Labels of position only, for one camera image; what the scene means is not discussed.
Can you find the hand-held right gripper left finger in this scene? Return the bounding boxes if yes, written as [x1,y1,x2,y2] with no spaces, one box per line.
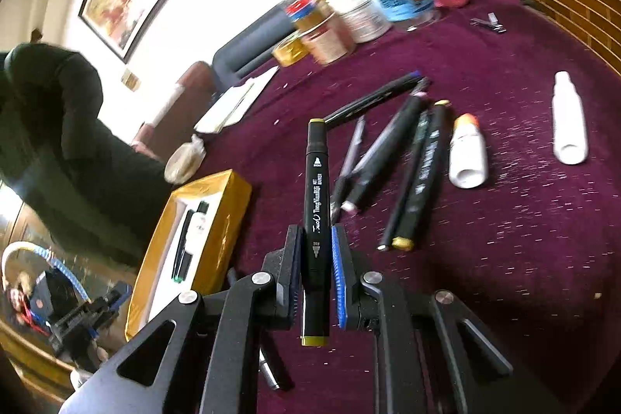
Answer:
[58,224,306,414]

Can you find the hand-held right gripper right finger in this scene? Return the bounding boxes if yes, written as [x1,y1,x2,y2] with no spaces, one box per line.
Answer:
[331,224,566,414]

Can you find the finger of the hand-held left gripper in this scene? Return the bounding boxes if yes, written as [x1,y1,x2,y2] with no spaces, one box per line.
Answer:
[85,285,133,315]

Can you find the black marker olive caps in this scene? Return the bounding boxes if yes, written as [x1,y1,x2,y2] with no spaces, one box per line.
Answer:
[300,118,331,347]

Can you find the yellow cardboard box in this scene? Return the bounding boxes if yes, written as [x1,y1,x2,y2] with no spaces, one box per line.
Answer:
[125,169,253,342]

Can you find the black marker green cap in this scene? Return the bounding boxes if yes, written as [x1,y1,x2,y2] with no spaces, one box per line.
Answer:
[172,201,212,284]

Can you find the slim black marker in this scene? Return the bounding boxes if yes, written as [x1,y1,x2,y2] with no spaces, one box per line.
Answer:
[378,108,432,252]

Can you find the thin grey pen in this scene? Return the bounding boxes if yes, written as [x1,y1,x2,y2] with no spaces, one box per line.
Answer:
[332,116,367,211]

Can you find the black marker pink caps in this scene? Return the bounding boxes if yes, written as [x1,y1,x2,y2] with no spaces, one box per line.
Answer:
[342,77,432,215]

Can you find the black marker yellow caps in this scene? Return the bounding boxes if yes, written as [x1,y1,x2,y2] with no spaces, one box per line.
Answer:
[392,100,451,250]

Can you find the white bottle orange cap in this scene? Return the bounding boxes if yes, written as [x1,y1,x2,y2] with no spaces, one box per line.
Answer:
[449,113,488,189]

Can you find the black pen blue tip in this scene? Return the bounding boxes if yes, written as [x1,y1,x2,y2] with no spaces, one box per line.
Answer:
[323,72,423,126]

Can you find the plain white bottle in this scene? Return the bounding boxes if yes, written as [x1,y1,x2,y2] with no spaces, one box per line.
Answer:
[552,71,590,165]

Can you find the person's left hand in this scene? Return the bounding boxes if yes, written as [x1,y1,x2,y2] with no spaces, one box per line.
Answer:
[69,365,100,390]

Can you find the crumpled clear plastic bag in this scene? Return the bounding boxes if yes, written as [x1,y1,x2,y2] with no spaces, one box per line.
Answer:
[164,134,205,183]

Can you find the white paper sheets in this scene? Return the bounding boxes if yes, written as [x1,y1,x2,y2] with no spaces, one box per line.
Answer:
[194,66,281,134]

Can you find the burgundy velvet tablecloth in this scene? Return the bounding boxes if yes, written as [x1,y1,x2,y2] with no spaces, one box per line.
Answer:
[131,0,621,414]

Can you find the reddish brown chair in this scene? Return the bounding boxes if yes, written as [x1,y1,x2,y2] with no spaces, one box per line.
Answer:
[131,60,220,165]

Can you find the dark grey sofa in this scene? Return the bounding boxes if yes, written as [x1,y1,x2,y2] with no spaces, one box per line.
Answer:
[212,0,331,91]

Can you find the jar with orange label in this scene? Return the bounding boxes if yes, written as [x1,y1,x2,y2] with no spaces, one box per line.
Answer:
[301,14,351,66]

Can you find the white plastic jar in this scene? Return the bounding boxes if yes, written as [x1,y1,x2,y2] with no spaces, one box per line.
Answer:
[330,0,394,45]

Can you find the jar with red blue lid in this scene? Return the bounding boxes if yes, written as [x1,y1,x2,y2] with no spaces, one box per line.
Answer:
[284,0,335,31]

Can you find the white blue braided cable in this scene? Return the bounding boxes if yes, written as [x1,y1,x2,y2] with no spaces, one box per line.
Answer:
[0,240,93,303]

